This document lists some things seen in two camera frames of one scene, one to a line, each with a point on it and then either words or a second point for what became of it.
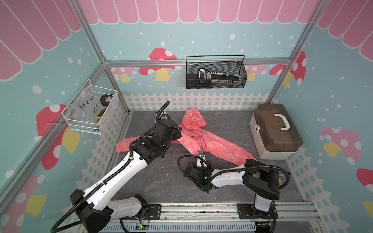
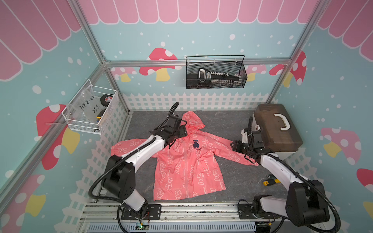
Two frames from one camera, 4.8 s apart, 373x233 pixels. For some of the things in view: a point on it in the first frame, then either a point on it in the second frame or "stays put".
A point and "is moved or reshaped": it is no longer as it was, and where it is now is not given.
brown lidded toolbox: [274, 135] stays put
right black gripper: [208, 169] → [236, 146]
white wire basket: [88, 111] stays put
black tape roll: [106, 99] stays put
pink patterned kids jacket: [194, 133] is moved or reshaped
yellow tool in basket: [100, 114] stays put
